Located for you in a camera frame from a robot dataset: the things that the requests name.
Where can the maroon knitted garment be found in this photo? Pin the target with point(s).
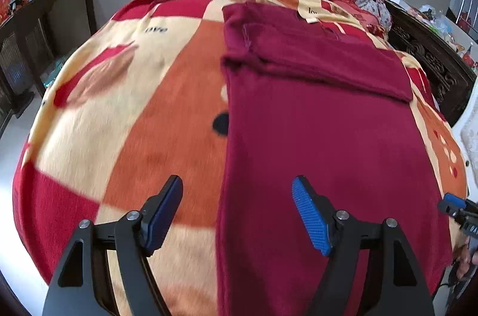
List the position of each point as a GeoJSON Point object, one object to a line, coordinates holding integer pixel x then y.
{"type": "Point", "coordinates": [317, 136]}

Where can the dark carved wooden headboard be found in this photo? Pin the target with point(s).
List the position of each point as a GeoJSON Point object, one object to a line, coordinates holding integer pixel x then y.
{"type": "Point", "coordinates": [429, 58]}

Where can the red orange checkered blanket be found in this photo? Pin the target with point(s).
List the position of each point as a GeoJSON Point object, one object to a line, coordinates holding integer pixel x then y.
{"type": "Point", "coordinates": [130, 114]}

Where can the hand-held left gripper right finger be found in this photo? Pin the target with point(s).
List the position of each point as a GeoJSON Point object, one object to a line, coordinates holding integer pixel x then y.
{"type": "Point", "coordinates": [312, 219]}

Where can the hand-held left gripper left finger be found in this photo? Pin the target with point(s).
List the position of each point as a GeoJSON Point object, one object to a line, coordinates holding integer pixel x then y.
{"type": "Point", "coordinates": [164, 215]}

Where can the red patterned cloth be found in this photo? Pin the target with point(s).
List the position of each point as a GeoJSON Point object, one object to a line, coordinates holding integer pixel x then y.
{"type": "Point", "coordinates": [354, 8]}

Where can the dark wooden cabinet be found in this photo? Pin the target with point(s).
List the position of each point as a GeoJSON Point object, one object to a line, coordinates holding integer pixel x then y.
{"type": "Point", "coordinates": [41, 39]}

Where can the person's right hand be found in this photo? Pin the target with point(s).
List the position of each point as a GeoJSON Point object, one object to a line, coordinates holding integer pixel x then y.
{"type": "Point", "coordinates": [465, 262]}

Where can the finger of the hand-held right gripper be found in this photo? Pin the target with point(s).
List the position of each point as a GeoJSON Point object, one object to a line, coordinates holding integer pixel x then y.
{"type": "Point", "coordinates": [452, 203]}

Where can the white lace cloth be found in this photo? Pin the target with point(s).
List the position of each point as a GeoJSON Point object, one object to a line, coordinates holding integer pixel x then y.
{"type": "Point", "coordinates": [468, 144]}

